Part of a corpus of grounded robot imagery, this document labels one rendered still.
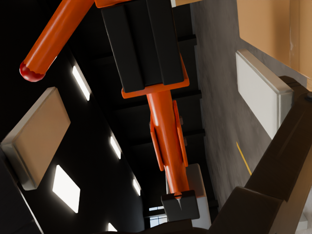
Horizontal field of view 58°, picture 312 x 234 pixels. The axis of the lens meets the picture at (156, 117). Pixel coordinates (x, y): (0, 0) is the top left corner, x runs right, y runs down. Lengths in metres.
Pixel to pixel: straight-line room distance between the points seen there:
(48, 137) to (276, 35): 0.24
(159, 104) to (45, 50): 0.11
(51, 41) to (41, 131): 0.12
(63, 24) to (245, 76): 0.16
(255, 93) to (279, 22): 0.16
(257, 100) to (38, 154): 0.12
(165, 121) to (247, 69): 0.12
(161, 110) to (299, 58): 0.13
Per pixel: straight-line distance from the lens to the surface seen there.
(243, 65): 0.18
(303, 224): 3.40
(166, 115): 0.27
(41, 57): 0.28
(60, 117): 0.20
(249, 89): 0.18
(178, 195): 0.28
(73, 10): 0.26
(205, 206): 0.34
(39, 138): 0.17
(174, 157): 0.29
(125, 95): 0.24
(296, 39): 0.28
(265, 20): 0.35
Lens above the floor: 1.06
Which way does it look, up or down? 5 degrees up
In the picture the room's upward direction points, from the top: 101 degrees counter-clockwise
